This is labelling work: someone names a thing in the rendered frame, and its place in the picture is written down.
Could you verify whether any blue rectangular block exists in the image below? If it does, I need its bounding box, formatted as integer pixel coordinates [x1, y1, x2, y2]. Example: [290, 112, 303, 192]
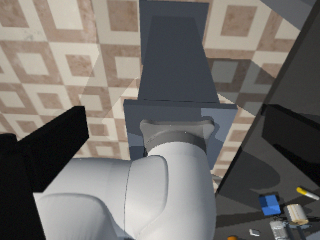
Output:
[258, 195, 281, 215]

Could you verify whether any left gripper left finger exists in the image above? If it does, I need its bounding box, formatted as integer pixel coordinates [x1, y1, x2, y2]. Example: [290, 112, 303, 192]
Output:
[0, 106, 89, 240]

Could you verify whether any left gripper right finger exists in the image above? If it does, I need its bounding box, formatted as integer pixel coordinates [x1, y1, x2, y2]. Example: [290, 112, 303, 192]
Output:
[261, 104, 320, 187]

